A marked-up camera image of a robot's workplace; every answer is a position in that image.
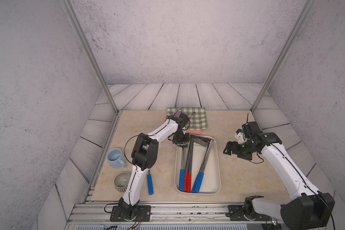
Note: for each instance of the pink tray under cloth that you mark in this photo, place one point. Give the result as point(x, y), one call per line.
point(195, 131)

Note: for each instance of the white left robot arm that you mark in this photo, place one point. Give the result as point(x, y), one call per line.
point(144, 156)

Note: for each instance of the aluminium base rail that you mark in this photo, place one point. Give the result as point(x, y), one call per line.
point(166, 216)

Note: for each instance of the grey ribbed ceramic cup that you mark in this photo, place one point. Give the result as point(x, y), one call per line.
point(121, 182)

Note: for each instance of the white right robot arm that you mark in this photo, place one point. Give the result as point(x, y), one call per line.
point(309, 208)

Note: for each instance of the cream storage box tray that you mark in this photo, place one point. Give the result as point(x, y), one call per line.
point(211, 181)

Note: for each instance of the aluminium corner post right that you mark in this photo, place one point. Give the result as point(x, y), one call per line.
point(304, 14)

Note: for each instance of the green checkered cloth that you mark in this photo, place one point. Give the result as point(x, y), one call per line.
point(200, 121)

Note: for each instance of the aluminium corner post left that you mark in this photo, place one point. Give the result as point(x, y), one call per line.
point(71, 14)

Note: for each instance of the grey hoe red handle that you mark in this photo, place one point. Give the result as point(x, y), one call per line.
point(188, 169)
point(203, 141)

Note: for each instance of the aluminium corner post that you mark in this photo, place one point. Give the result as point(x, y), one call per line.
point(71, 14)
point(304, 14)

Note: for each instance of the blue round cup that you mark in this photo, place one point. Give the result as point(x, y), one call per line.
point(116, 158)

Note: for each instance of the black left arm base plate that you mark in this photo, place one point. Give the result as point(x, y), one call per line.
point(141, 214)

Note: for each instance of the small purple bowl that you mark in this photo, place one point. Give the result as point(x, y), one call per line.
point(177, 113)

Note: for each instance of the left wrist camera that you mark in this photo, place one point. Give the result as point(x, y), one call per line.
point(184, 124)

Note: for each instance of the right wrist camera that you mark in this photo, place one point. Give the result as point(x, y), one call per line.
point(247, 132)

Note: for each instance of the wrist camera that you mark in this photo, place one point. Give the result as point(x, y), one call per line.
point(184, 124)
point(247, 132)

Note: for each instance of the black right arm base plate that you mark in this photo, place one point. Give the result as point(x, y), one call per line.
point(237, 213)

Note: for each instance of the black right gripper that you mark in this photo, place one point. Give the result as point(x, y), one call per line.
point(234, 150)

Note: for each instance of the metal tongs on cloth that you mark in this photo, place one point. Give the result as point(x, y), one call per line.
point(191, 118)

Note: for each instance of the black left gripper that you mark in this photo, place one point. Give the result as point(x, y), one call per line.
point(185, 142)

